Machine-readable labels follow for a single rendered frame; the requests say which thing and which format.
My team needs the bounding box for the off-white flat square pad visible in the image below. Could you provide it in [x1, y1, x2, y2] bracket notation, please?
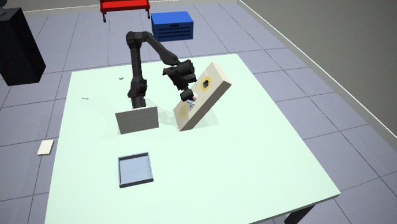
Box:
[37, 140, 55, 156]

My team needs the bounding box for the white cylinder with two slots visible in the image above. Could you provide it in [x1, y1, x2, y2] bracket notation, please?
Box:
[192, 92, 197, 101]

